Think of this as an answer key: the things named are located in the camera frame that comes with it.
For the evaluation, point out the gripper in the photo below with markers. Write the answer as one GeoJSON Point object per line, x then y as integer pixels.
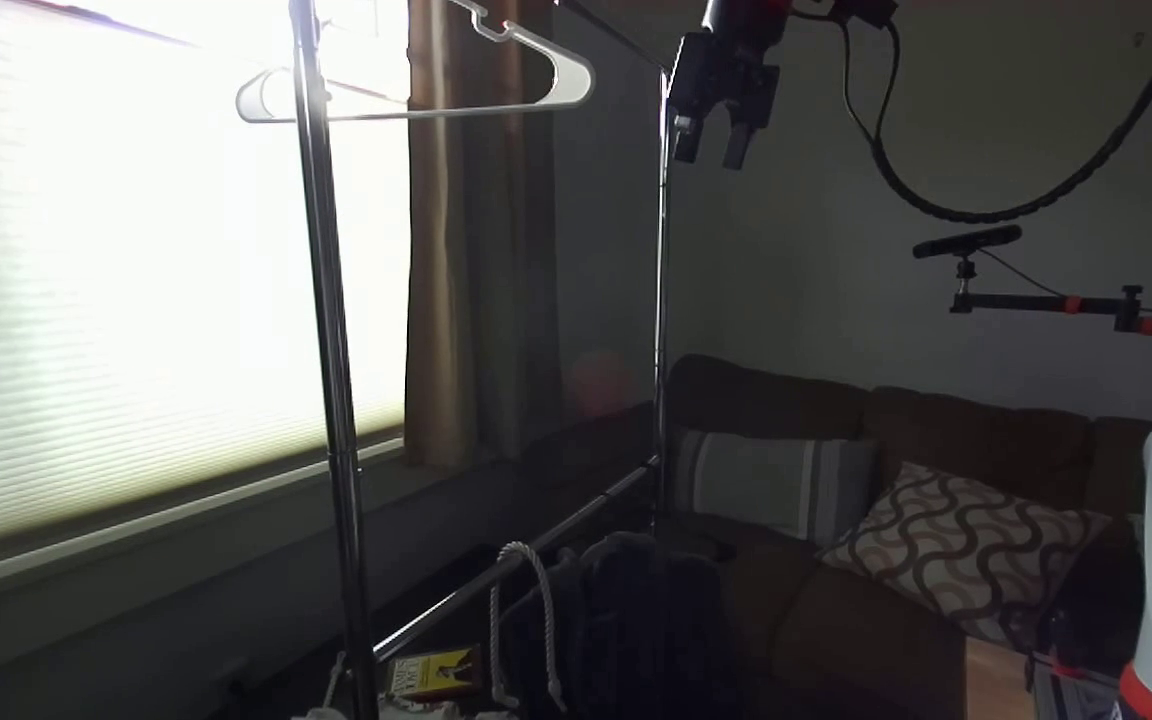
{"type": "Point", "coordinates": [726, 70]}

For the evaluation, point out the white plastic coat hanger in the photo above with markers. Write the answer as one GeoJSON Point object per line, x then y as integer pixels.
{"type": "Point", "coordinates": [564, 82]}

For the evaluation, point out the brown curtain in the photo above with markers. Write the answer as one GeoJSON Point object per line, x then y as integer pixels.
{"type": "Point", "coordinates": [476, 260]}

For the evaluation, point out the grey striped cushion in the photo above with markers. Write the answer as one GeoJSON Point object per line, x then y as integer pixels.
{"type": "Point", "coordinates": [776, 482]}

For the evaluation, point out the chrome clothes rack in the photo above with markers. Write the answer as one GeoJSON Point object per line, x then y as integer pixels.
{"type": "Point", "coordinates": [331, 330]}

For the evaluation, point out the brown wave pattern cushion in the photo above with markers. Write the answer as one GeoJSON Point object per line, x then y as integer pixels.
{"type": "Point", "coordinates": [956, 545]}

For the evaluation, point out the dark fabric bag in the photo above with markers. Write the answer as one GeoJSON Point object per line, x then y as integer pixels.
{"type": "Point", "coordinates": [646, 630]}

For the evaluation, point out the brown sofa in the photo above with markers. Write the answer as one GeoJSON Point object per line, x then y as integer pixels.
{"type": "Point", "coordinates": [836, 620]}

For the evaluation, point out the window with white blind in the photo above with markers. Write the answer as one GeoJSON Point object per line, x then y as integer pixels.
{"type": "Point", "coordinates": [156, 290]}

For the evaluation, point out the yellow book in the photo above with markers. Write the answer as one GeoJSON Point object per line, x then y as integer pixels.
{"type": "Point", "coordinates": [436, 674]}

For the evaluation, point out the chrome rack rail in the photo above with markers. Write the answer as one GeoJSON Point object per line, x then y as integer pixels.
{"type": "Point", "coordinates": [536, 545]}
{"type": "Point", "coordinates": [616, 36]}

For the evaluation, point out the camera on mount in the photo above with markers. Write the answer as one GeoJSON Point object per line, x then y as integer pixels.
{"type": "Point", "coordinates": [1036, 300]}

